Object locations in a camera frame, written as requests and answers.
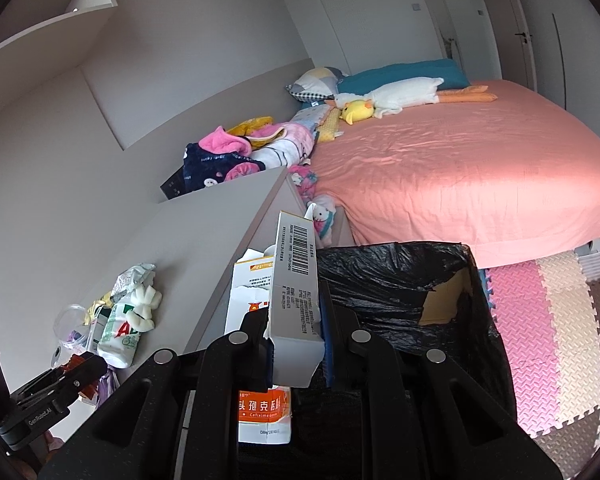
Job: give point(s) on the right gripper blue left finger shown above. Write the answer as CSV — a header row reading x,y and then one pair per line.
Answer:
x,y
256,359

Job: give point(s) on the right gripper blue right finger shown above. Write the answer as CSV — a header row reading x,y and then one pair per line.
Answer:
x,y
329,332

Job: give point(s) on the white orange medicine box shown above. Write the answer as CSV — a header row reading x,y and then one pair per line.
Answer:
x,y
283,282

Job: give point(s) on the white green bottle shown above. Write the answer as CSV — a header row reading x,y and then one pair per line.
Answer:
x,y
119,340

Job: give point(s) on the white foam packing piece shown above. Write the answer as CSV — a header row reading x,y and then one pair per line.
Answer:
x,y
144,300

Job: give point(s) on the purple plastic bag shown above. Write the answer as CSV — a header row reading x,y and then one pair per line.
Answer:
x,y
106,386

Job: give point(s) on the black trash bag bin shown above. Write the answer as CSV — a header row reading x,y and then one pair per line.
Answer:
x,y
420,296

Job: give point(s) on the clear plastic jar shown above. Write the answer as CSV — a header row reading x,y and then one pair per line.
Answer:
x,y
74,328

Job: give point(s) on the white kitty plush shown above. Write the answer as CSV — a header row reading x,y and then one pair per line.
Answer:
x,y
322,212

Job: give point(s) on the silver foil wrapper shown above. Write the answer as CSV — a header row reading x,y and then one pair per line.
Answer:
x,y
129,280

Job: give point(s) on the navy pink clothes pile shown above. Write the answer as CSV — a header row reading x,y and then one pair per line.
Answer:
x,y
253,146

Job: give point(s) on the foam puzzle floor mat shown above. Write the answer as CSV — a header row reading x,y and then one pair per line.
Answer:
x,y
548,314

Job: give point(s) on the yellow duck plush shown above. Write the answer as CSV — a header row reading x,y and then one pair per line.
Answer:
x,y
356,111

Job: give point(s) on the pink sheet bed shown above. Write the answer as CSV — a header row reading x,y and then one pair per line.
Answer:
x,y
514,179

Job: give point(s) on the white goose plush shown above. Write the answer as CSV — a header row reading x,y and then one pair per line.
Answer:
x,y
391,99

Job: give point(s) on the patterned grey yellow pillow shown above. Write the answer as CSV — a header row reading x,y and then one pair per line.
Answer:
x,y
318,84

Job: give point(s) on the teal pillow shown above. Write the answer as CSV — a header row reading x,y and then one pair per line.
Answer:
x,y
369,80

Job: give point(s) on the white door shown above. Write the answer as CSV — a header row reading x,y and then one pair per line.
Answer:
x,y
513,40

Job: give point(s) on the black wall socket panel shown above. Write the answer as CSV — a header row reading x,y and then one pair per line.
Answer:
x,y
174,185

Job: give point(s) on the wall shelf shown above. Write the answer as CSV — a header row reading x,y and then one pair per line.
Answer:
x,y
42,39

